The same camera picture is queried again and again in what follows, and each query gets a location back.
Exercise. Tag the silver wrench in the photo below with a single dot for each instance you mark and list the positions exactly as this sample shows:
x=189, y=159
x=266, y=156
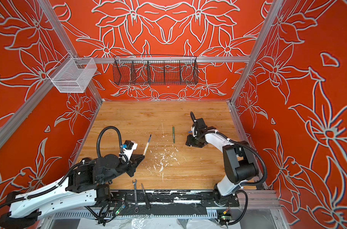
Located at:
x=136, y=210

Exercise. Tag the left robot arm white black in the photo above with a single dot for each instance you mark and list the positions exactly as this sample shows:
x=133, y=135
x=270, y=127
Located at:
x=86, y=184

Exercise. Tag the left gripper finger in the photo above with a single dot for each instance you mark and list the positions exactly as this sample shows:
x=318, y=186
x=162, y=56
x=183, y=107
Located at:
x=137, y=157
x=135, y=165

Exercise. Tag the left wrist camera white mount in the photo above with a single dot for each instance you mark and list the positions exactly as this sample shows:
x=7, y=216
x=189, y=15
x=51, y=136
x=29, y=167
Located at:
x=127, y=150

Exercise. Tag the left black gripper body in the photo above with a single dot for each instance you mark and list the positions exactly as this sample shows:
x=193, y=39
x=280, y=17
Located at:
x=130, y=166

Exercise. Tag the black wire basket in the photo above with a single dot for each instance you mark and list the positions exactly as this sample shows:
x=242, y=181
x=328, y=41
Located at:
x=155, y=70

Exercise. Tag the black screwdriver tool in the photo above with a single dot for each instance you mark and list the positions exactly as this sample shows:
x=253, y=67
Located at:
x=147, y=203

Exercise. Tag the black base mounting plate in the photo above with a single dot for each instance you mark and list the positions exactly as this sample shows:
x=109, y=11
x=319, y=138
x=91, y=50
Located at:
x=164, y=203

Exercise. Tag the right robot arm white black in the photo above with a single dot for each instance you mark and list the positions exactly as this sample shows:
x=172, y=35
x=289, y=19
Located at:
x=243, y=165

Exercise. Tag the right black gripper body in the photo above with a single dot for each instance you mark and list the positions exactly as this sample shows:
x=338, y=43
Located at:
x=194, y=140

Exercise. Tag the beige pen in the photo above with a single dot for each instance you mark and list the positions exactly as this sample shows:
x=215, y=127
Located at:
x=147, y=145

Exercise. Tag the white mesh basket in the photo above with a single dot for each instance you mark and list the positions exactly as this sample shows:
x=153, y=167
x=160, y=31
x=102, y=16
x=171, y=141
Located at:
x=73, y=75

